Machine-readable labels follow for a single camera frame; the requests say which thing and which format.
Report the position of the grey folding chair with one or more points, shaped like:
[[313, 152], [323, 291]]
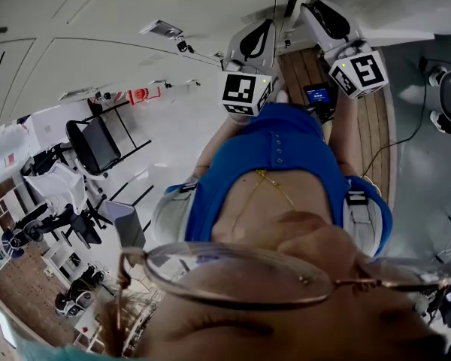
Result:
[[128, 220]]

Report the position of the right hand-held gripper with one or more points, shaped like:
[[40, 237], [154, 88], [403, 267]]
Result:
[[362, 73]]

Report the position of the black office chair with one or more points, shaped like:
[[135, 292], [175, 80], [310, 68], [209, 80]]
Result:
[[45, 160], [75, 224]]

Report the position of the person's left forearm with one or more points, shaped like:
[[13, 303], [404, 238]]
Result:
[[220, 141]]

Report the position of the small white shelf unit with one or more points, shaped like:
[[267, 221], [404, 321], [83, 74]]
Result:
[[62, 263]]

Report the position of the person's face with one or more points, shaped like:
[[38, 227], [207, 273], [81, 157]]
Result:
[[285, 333]]

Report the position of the white cardboard boxes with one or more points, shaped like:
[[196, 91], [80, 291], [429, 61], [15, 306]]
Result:
[[60, 126]]

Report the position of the gold rimmed glasses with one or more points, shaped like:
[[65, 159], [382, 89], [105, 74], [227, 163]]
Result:
[[240, 276]]

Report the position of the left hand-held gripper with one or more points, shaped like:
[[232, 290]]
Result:
[[244, 90]]

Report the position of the black handheld screen device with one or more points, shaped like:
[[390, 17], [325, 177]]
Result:
[[319, 96]]

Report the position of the clear red label bottle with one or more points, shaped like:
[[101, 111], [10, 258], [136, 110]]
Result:
[[3, 149]]

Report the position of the teal cloth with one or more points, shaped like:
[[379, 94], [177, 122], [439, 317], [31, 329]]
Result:
[[60, 354]]

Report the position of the person's blue top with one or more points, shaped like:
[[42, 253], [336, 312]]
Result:
[[259, 152]]

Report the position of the white office chair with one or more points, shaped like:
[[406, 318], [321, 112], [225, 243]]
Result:
[[60, 184]]

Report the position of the person's right forearm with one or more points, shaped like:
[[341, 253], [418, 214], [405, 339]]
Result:
[[344, 134]]

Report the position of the person's white shoe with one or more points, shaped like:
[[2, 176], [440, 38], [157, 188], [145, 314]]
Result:
[[437, 120], [282, 96], [436, 75]]

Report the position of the black folding chair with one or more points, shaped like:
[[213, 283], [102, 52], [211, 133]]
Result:
[[97, 145]]

